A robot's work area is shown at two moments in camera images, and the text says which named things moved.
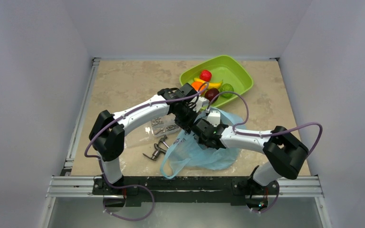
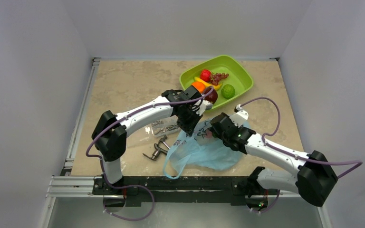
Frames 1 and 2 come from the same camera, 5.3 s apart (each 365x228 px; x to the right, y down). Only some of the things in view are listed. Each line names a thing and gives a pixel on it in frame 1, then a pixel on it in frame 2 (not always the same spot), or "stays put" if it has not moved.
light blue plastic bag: [186, 150] stays put
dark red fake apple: [210, 93] stays put
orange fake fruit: [196, 85] stays put
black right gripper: [198, 128] -> [219, 126]
